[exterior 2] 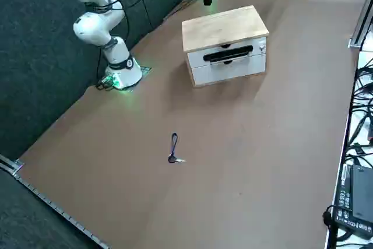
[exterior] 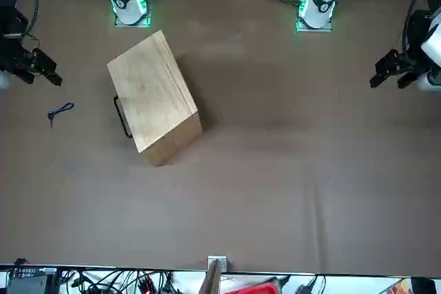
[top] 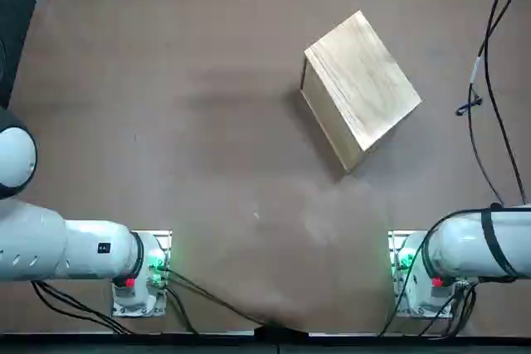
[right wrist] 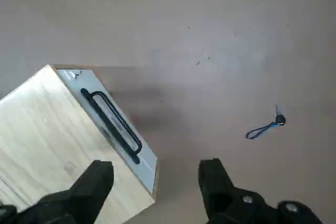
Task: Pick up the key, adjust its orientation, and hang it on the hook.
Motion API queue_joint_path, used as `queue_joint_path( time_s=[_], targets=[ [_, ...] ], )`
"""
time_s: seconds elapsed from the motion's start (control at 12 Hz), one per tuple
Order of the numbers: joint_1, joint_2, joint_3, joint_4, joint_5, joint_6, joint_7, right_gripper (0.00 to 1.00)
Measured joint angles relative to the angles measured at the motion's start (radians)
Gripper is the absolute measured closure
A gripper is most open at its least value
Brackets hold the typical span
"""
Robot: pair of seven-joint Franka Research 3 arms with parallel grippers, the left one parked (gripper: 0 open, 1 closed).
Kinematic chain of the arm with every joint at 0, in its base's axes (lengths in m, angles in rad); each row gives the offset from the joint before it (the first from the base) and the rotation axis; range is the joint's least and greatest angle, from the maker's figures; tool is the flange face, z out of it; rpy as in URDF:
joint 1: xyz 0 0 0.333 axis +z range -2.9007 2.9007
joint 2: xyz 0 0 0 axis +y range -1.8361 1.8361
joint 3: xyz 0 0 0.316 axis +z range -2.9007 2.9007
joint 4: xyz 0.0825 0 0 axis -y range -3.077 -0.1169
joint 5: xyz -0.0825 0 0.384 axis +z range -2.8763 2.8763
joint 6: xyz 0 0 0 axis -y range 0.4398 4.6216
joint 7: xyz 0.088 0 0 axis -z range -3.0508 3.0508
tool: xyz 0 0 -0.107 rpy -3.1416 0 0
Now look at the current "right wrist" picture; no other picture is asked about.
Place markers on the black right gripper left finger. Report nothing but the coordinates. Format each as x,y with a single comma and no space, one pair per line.
86,190

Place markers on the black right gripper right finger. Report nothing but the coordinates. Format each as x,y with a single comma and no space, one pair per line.
223,197

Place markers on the small silver hook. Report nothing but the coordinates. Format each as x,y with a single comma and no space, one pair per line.
74,75

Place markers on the wooden drawer box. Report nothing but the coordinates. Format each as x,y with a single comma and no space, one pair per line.
39,129

